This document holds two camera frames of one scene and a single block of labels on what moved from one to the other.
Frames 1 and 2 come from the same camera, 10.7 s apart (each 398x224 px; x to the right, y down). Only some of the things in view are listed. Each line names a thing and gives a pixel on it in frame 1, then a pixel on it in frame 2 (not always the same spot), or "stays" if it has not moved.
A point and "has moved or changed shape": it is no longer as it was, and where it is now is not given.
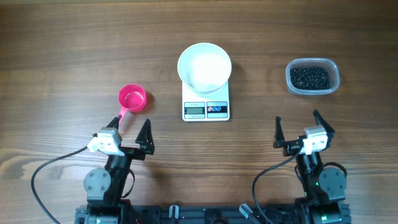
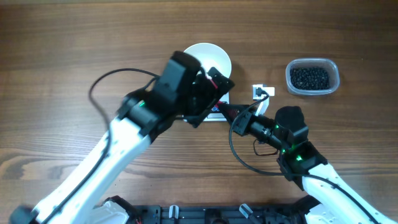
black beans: x=310 y=78 stays
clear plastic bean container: x=311 y=76 stays
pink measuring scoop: x=131 y=97 has moved or changed shape
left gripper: x=143 y=139 → x=226 y=85
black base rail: x=205 y=214 stays
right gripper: x=291 y=147 → x=241 y=125
